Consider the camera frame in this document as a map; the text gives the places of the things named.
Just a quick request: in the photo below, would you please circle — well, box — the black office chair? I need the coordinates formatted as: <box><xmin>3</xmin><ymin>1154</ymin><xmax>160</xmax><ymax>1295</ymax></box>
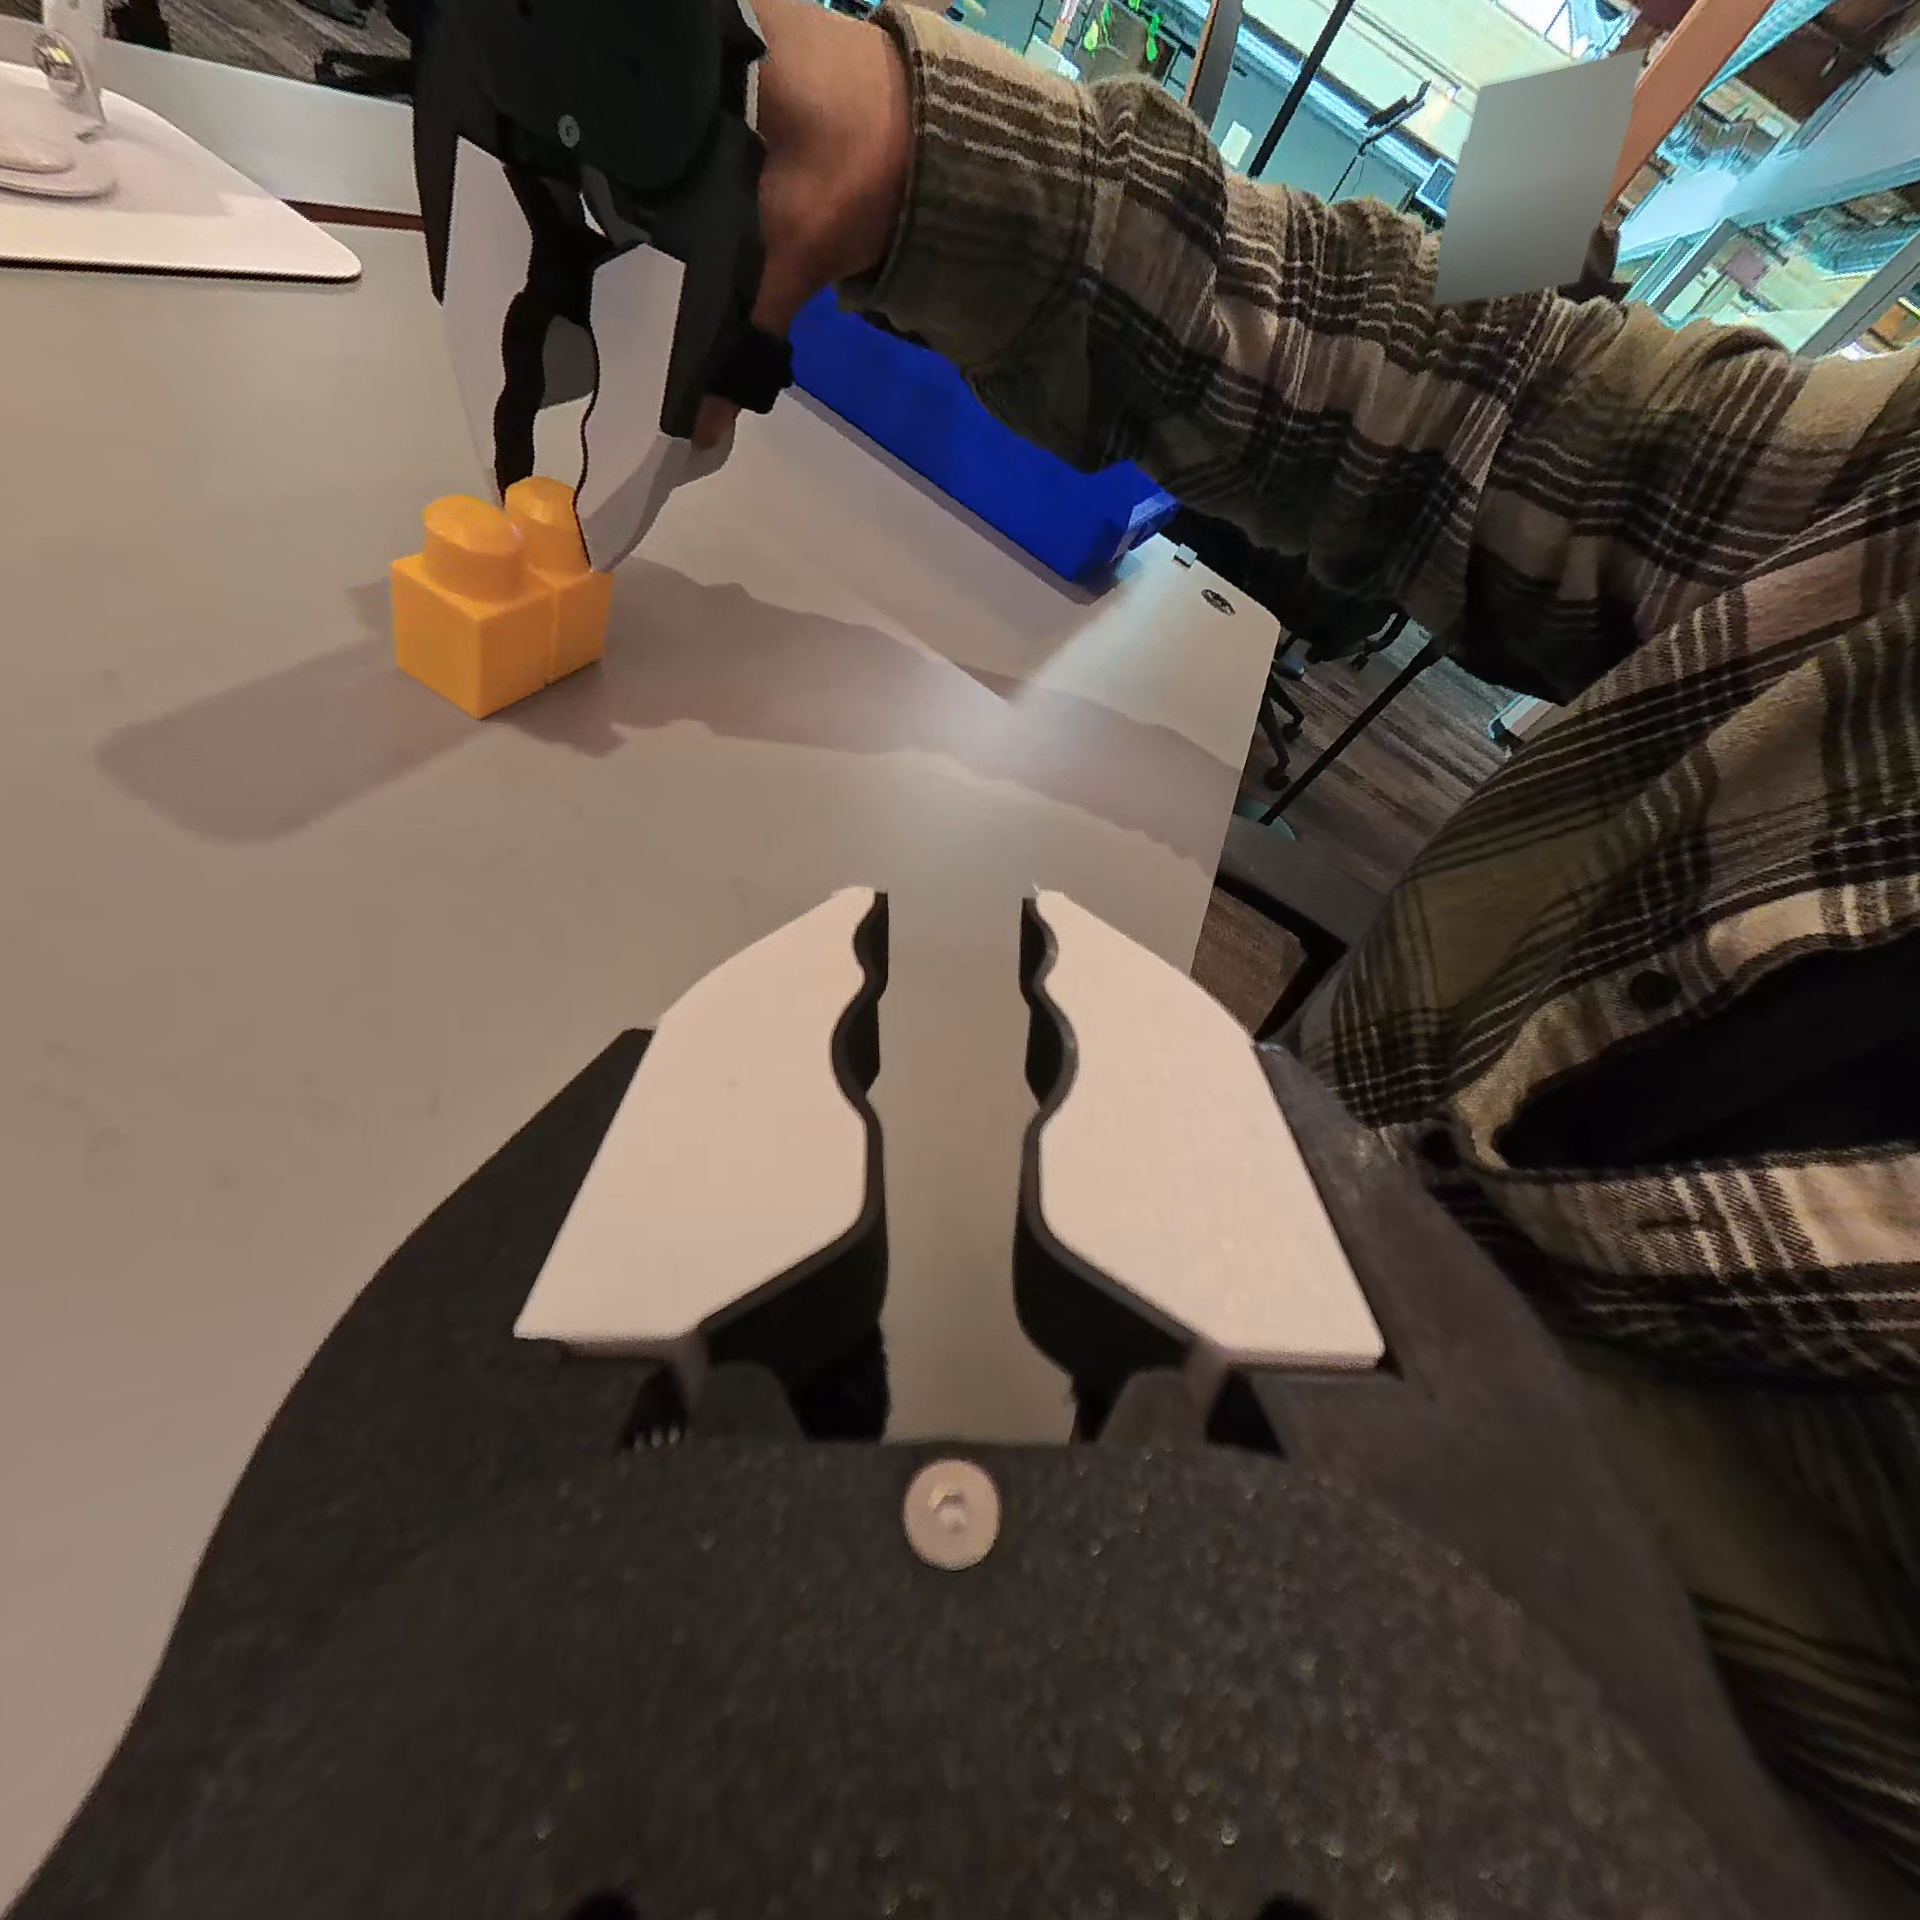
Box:
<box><xmin>1206</xmin><ymin>815</ymin><xmax>1399</xmax><ymax>1037</ymax></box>

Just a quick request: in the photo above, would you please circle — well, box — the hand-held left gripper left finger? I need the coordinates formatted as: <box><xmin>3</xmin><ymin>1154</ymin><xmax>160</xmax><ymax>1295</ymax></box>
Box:
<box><xmin>513</xmin><ymin>883</ymin><xmax>890</xmax><ymax>1442</ymax></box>

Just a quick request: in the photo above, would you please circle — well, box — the orange toy block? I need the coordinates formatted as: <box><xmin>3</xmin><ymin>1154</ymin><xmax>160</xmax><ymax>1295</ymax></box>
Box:
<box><xmin>507</xmin><ymin>476</ymin><xmax>618</xmax><ymax>679</ymax></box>
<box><xmin>391</xmin><ymin>493</ymin><xmax>550</xmax><ymax>722</ymax></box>

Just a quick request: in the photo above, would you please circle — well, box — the white document stand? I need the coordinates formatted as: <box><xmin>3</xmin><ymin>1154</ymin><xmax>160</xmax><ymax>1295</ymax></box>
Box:
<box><xmin>0</xmin><ymin>0</ymin><xmax>367</xmax><ymax>283</ymax></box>

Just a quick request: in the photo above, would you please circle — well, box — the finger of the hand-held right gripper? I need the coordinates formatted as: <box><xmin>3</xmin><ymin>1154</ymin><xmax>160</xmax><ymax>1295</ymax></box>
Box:
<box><xmin>574</xmin><ymin>243</ymin><xmax>700</xmax><ymax>576</ymax></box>
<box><xmin>443</xmin><ymin>137</ymin><xmax>554</xmax><ymax>507</ymax></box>

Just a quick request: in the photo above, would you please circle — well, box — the black floor stand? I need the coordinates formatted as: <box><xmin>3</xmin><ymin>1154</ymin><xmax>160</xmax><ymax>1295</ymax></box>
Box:
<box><xmin>1252</xmin><ymin>630</ymin><xmax>1442</xmax><ymax>833</ymax></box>

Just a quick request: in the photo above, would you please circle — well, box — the person's right forearm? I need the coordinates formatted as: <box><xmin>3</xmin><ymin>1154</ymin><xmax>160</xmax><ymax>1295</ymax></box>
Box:
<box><xmin>840</xmin><ymin>0</ymin><xmax>1920</xmax><ymax>707</ymax></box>

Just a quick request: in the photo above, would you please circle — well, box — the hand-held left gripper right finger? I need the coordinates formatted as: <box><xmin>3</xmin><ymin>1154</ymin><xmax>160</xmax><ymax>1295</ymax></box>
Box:
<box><xmin>1015</xmin><ymin>887</ymin><xmax>1387</xmax><ymax>1445</ymax></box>

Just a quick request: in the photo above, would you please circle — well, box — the blue plastic bin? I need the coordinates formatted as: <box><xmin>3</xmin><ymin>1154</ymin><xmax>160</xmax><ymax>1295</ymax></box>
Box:
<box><xmin>787</xmin><ymin>283</ymin><xmax>1189</xmax><ymax>587</ymax></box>

